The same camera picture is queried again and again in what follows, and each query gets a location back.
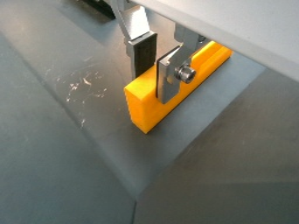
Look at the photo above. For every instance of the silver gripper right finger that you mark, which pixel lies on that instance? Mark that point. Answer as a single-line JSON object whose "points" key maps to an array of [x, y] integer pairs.
{"points": [[174, 69]]}

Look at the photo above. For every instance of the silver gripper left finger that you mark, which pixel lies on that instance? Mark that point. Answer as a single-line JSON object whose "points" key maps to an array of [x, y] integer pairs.
{"points": [[141, 39]]}

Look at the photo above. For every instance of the yellow double-square block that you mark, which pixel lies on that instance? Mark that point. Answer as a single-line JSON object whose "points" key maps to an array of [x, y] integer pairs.
{"points": [[146, 110]]}

